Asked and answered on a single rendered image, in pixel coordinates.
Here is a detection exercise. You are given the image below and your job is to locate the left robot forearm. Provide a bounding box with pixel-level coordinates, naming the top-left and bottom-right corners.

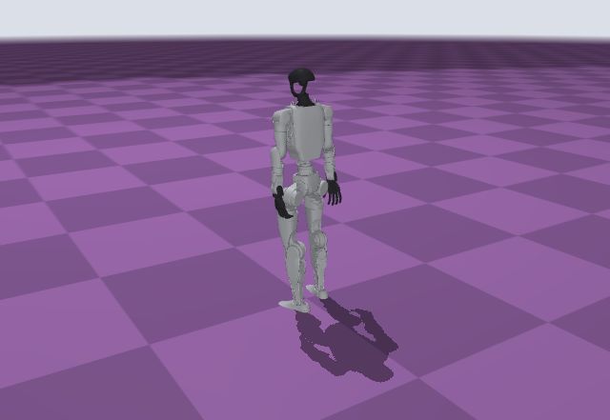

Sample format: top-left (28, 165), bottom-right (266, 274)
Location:
top-left (270, 148), bottom-right (285, 194)

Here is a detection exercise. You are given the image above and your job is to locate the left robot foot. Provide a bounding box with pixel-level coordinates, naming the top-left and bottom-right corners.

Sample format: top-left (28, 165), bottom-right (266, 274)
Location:
top-left (278, 299), bottom-right (311, 312)

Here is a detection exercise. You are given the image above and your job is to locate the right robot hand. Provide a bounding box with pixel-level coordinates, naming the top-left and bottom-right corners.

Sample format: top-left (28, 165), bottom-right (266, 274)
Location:
top-left (323, 172), bottom-right (342, 206)

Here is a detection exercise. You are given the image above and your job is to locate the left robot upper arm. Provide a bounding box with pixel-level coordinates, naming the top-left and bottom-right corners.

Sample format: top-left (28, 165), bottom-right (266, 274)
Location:
top-left (273, 109), bottom-right (292, 160)

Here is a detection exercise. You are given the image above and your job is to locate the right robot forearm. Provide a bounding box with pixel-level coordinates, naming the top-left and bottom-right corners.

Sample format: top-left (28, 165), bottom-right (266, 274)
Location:
top-left (322, 143), bottom-right (336, 180)

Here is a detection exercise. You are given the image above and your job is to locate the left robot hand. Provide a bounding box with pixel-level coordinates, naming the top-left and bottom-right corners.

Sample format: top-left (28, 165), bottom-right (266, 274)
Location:
top-left (273, 186), bottom-right (293, 219)

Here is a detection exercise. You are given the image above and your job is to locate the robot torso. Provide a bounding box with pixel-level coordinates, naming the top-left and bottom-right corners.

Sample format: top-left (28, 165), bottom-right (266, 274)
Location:
top-left (285, 99), bottom-right (324, 196)

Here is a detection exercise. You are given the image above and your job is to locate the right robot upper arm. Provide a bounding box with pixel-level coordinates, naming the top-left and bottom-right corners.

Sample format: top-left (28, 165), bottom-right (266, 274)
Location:
top-left (321, 105), bottom-right (334, 150)

